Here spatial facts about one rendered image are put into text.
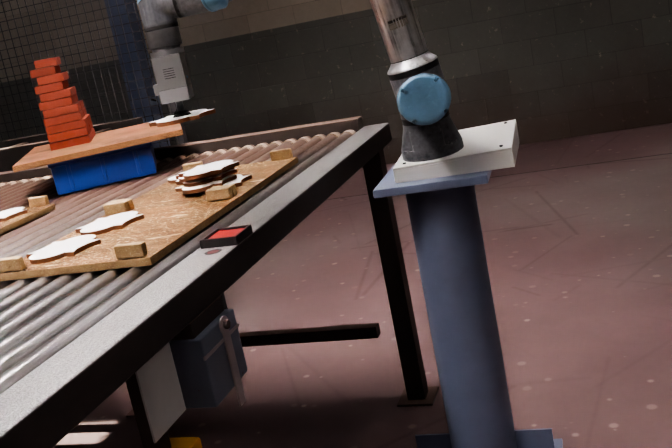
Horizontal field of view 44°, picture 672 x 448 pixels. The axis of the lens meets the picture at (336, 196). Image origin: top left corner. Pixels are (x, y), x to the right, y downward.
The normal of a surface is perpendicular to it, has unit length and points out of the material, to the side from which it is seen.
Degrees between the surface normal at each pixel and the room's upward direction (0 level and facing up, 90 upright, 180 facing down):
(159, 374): 90
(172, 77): 90
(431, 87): 100
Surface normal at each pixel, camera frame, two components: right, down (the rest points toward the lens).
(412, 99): 0.01, 0.39
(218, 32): -0.25, 0.25
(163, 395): 0.94, -0.12
